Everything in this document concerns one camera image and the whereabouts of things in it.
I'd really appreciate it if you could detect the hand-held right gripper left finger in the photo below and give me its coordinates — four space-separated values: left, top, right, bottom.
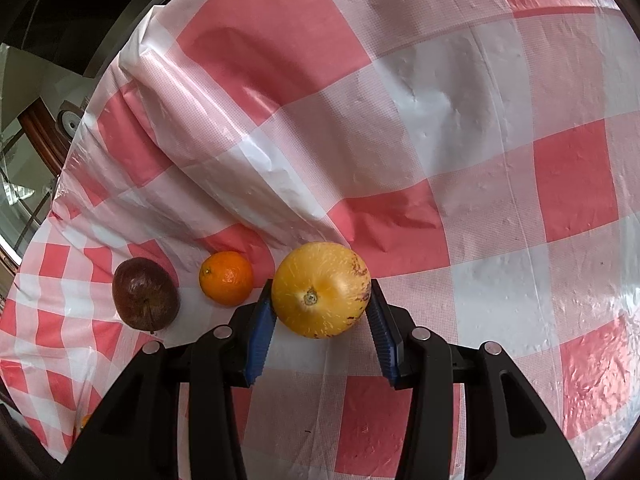
57 280 279 480

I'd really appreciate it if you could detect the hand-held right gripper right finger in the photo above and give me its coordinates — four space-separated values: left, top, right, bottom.
367 282 587 480

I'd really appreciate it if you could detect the yellow round melon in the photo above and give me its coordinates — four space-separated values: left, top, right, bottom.
271 241 372 339

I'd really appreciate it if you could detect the dark red apple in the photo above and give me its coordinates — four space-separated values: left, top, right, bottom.
112 257 180 334

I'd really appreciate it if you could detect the red white checked tablecloth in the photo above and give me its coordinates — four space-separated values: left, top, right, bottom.
0 0 640 480

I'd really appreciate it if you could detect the wooden door frame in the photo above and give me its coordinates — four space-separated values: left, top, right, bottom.
17 100 71 173

